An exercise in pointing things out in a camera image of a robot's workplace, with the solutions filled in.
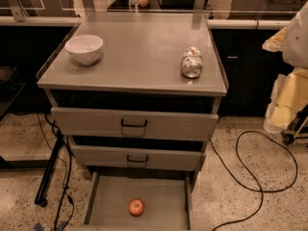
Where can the white ceramic bowl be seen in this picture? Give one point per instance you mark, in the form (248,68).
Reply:
(85,49)

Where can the clear plastic water bottle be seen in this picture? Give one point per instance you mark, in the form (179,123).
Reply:
(133,5)

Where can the black caster wheel right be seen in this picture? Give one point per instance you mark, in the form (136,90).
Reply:
(288,138)

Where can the bottom grey open drawer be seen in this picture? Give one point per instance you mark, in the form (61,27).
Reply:
(167,204)

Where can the white horizontal rail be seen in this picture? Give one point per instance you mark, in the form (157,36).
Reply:
(213,23)

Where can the middle grey drawer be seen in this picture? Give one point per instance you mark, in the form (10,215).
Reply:
(138,153)

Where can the top grey drawer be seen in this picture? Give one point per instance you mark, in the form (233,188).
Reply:
(135,124)

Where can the black table leg with caster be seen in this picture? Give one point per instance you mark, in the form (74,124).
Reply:
(47,176)

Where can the silver soda can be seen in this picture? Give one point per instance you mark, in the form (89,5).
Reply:
(192,63)

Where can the red apple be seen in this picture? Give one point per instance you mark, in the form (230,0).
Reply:
(136,207)

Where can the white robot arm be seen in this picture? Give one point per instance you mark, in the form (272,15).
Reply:
(295,47)

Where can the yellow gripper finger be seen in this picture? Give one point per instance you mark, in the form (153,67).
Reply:
(275,43)
(289,96)

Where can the grey metal drawer cabinet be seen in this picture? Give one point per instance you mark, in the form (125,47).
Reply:
(140,70)

